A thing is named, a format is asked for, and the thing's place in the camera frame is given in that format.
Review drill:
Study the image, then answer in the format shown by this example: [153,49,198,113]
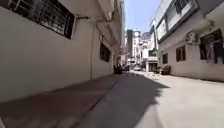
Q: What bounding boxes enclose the dark vehicle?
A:
[113,64,124,75]
[159,64,172,76]

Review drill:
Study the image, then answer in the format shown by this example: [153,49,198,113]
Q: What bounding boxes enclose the white car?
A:
[133,65,143,72]

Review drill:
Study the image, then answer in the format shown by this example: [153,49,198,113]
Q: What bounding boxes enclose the distant buildings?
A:
[124,29,158,72]

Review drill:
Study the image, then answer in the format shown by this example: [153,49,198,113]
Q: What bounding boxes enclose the grey building with barred windows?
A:
[0,0,126,103]

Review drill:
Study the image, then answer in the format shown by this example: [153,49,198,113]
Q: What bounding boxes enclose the white building with dark windows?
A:
[146,0,224,83]

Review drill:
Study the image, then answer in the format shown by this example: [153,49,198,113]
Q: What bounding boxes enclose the grey concrete road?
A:
[0,71,224,128]

